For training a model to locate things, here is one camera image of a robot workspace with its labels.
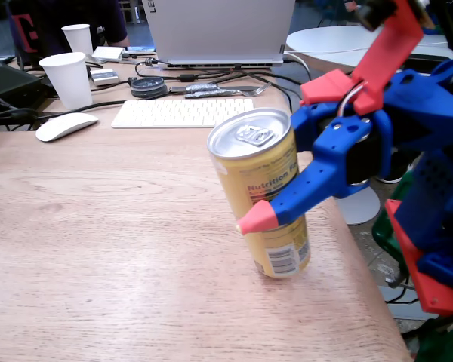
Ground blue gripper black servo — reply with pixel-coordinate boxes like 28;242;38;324
236;102;393;235

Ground yellow energy drink can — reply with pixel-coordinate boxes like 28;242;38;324
206;107;312;279

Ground foil wrapped knife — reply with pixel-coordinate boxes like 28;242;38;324
168;83;246;94

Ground white keyboard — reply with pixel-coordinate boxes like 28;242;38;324
110;97;256;130

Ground round white table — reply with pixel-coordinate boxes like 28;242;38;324
285;25;453;226

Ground silver laptop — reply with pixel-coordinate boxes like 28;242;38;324
141;0;297;71

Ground black round tin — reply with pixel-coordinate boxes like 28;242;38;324
130;76;168;99

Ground black stand pole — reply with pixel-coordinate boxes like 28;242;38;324
436;0;453;63

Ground white silver adapter hub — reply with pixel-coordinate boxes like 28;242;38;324
89;68;121;87

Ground white power adapter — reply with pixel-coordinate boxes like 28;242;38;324
91;45;126;63

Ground white computer mouse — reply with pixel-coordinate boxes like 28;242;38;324
35;112;100;143

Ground white paper cup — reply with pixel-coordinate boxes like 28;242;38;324
39;51;94;111
60;23;95;57

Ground person in purple hoodie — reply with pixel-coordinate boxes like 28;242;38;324
41;0;131;56

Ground black box device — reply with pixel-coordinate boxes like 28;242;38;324
0;63;50;112

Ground black bottle with red letter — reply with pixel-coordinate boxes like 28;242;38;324
8;0;50;71

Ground red robot base plate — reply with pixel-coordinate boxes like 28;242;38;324
384;198;453;314

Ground white laptop cable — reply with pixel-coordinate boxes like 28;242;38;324
284;51;313;82

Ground fork with foil handle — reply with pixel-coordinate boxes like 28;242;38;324
183;82;273;100

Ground black floor cable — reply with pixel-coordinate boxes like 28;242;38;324
383;277;420;305

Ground black laptop cable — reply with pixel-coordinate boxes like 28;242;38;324
134;58;301;112

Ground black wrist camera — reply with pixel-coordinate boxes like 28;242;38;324
356;0;398;32

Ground thick black cable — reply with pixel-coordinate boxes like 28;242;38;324
33;98;126;121

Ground thin black device cables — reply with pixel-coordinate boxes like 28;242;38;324
0;98;39;132

